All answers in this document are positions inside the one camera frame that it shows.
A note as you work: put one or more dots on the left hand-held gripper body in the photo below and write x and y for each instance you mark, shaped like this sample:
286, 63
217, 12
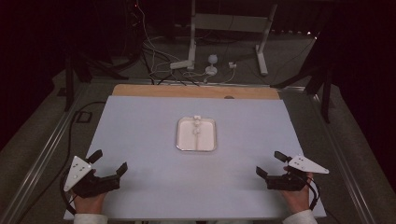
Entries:
77, 172

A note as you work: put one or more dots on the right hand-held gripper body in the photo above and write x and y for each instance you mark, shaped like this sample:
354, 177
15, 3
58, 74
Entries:
286, 183

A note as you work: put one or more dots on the white square tray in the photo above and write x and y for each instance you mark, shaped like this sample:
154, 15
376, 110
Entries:
205, 137

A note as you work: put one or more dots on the thin white stick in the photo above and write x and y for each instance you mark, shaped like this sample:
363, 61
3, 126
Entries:
196, 141

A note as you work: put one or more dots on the small white piece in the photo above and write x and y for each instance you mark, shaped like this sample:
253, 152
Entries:
196, 118

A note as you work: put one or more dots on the person's right hand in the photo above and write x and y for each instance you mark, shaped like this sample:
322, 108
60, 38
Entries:
298, 200

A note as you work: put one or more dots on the person's left hand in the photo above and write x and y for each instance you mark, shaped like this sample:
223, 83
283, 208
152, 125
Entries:
89, 203

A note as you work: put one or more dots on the light blue table mat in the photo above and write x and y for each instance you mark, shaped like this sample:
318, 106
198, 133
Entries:
149, 161

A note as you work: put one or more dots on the black square floor plate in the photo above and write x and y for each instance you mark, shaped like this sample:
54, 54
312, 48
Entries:
84, 117

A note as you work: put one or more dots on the black stand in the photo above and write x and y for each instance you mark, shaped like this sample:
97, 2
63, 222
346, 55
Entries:
325, 93
70, 81

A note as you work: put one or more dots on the wooden table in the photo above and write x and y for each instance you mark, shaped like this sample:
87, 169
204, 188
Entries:
174, 91

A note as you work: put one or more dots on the white plug adapter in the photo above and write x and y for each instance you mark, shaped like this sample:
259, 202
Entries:
232, 65

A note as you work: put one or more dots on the white power strip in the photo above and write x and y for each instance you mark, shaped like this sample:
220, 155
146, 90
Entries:
180, 64

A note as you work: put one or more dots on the white metal stand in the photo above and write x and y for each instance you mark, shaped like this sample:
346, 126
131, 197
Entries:
230, 22

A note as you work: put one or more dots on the metal floor rail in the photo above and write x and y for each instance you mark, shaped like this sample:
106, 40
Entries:
345, 161
40, 158

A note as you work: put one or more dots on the white round camera on base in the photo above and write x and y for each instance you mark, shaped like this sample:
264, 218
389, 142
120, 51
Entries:
212, 63

